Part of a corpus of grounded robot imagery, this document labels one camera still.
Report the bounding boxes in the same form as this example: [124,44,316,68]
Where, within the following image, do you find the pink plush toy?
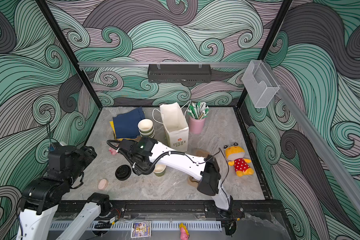
[109,147,118,155]

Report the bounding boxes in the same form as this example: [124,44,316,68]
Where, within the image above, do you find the stack of paper cups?
[138,119,155,139]

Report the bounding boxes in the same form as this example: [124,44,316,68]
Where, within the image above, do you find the pink yellow small toy figure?
[179,223,190,240]

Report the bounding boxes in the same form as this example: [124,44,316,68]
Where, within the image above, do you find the yellow plush doll red dress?
[224,143,255,177]

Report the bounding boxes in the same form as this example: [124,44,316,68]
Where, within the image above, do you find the brown pulp cup carrier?
[187,148,211,189]

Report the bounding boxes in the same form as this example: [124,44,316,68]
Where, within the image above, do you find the navy blue napkin stack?
[113,107,145,139]

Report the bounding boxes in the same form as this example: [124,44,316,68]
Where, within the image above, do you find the aluminium wall rail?
[78,61,249,69]

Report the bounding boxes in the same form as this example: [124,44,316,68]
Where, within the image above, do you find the colourful picture card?
[131,221,152,239]

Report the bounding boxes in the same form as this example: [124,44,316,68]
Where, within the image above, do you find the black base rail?
[55,199,286,220]

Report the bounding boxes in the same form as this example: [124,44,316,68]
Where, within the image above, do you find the white green paper takeout bag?
[152,103,189,152]

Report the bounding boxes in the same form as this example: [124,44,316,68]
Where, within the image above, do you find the black wall shelf tray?
[148,65,212,83]

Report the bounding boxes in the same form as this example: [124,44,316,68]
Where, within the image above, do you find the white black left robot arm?
[17,146,112,240]

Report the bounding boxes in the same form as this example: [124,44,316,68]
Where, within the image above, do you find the pink oval soap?
[98,179,109,191]

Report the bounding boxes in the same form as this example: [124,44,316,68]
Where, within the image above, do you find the green white paper cup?
[154,164,167,177]

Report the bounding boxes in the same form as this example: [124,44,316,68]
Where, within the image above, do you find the clear acrylic wall holder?
[242,60,280,109]

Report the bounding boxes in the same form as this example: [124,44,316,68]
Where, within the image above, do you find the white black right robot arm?
[107,137,231,211]

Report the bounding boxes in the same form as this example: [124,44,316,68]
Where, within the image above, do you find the pink metal straw bucket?
[189,117,206,134]

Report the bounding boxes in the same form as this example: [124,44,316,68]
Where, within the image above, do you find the green white wrapped straws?
[187,102,210,120]

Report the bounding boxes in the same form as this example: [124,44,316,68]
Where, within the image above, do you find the black coffee cup lid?
[115,165,132,181]

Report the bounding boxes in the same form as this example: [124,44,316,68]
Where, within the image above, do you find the yellow napkin stack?
[109,121,140,141]

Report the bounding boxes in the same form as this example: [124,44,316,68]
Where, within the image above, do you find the white slotted cable duct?
[49,220,223,232]

